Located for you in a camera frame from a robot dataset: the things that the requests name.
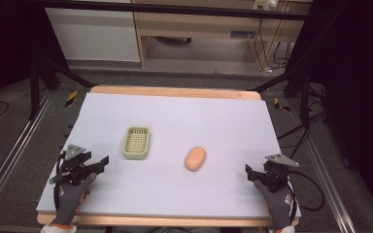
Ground wooden table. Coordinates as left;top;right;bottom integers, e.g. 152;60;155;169
36;84;301;228

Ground person's left hand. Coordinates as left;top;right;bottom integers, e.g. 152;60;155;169
53;172;98;227

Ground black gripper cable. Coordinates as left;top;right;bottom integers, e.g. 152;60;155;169
286;170;325;224
51;152;67;212

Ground person's right hand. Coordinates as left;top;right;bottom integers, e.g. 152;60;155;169
253;179;296;231

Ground white foam mat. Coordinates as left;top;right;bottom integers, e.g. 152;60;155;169
35;92;302;218

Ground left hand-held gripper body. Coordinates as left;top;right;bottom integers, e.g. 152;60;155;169
58;144;93;186

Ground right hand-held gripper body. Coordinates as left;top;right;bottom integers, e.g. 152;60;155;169
261;152;300;194

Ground metal floor rail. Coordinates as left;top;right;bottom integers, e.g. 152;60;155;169
288;96;357;233
0;90;56;224

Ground black metal stand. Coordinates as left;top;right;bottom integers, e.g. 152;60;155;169
27;54;96;121
247;67;315;127

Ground black metal frame bar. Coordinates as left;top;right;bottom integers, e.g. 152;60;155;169
42;0;309;21

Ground pale green soap dish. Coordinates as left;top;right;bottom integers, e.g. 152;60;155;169
121;125;152;161

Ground light wooden desk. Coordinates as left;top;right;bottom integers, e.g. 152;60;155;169
131;0;313;72

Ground orange soap bar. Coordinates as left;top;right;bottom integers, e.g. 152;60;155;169
184;146;208;173

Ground white power strip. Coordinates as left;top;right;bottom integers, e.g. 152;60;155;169
253;0;279;11

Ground bundle of floor cables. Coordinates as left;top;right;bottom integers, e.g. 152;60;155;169
276;82;329;159

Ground white cabinet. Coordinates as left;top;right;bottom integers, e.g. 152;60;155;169
44;7;141;63

